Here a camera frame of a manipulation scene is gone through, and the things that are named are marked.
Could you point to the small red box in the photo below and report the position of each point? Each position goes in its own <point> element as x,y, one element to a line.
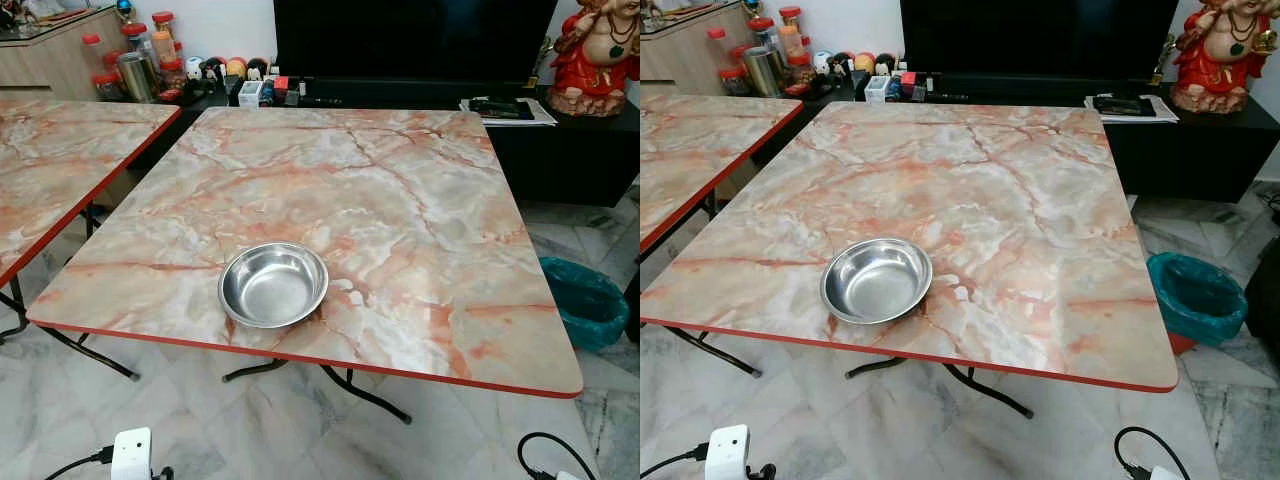
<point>798,91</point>
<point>172,96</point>

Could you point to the black metal table legs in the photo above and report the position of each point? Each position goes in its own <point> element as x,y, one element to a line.
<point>990,392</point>
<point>90,218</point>
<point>712,205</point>
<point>370,395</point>

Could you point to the small red black gadget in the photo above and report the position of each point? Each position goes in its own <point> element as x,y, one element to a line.
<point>909,80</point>
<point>281,84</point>

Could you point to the small blue globe ornament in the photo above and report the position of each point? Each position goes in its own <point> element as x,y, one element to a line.
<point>751,8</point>
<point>125,10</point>

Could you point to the white round toy figure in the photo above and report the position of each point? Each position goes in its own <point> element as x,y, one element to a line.
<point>822,64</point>
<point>195,68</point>

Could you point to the white paper stack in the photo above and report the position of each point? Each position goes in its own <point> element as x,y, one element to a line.
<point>546,115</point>
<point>1168,110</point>

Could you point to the black flat device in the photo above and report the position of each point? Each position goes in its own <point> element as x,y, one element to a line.
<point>1125,104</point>
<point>500,108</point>

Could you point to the wooden cabinet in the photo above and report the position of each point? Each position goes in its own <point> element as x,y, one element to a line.
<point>680,50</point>
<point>45,60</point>

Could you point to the red gold deity statue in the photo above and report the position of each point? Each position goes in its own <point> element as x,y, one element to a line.
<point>1220,65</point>
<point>595,70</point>

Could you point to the steel canister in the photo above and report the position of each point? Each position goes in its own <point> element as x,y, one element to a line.
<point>763,73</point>
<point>138,78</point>

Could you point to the red lid plastic jar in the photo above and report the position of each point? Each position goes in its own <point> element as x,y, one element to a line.
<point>801,68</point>
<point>761,30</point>
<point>174,72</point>
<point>134,35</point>
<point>164,35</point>
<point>94,52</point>
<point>791,30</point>
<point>717,45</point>

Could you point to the black white toy figure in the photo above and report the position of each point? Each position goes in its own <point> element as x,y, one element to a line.
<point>215,69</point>
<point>842,65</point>

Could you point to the large steel bowl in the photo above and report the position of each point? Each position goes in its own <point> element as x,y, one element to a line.
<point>876,280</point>
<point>272,285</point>

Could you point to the yellow round toy figure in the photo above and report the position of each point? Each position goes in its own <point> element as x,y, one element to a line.
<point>236,68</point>
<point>864,64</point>

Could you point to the clear plastic box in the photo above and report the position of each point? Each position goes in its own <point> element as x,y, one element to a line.
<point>877,90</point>
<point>250,94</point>

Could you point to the teal bag lined bin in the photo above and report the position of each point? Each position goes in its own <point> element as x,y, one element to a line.
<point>1195,300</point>
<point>585,305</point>

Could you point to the black television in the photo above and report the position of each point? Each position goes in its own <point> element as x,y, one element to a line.
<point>410,40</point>
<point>1040,38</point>

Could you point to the gold trophy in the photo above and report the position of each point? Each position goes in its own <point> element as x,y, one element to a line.
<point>1163,65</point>
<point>543,70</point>

